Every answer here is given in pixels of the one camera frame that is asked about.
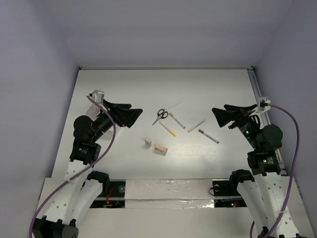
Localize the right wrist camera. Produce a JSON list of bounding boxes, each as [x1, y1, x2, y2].
[[251, 97, 271, 116]]

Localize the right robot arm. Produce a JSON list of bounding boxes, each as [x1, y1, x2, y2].
[[212, 99, 300, 238]]

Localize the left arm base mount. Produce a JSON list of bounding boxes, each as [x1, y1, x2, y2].
[[87, 171, 126, 208]]

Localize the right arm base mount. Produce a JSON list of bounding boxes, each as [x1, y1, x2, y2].
[[209, 170, 255, 208]]

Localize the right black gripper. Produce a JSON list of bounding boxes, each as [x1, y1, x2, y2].
[[212, 104, 261, 149]]

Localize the white pen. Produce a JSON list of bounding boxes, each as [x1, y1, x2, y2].
[[164, 100, 183, 110]]

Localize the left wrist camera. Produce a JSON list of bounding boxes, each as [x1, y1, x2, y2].
[[88, 90, 105, 104]]

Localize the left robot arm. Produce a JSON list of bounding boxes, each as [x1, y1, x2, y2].
[[29, 95, 143, 238]]

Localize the brown cap marker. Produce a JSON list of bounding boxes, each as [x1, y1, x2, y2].
[[198, 129, 219, 144]]

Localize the peach cap marker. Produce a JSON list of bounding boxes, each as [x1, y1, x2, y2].
[[169, 113, 186, 129]]

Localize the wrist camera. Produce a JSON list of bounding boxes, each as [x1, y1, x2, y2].
[[88, 90, 105, 104], [251, 97, 271, 116]]

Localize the pink eraser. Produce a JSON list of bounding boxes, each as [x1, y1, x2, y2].
[[155, 144, 168, 156]]

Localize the pale yellow cap marker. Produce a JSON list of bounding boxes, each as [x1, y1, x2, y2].
[[187, 119, 206, 133]]

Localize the black scissors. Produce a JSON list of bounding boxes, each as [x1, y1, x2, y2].
[[152, 109, 168, 125]]

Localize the small beige eraser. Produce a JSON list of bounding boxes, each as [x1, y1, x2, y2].
[[145, 137, 152, 147]]

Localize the aluminium side rail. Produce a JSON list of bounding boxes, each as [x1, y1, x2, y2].
[[247, 66, 288, 176]]

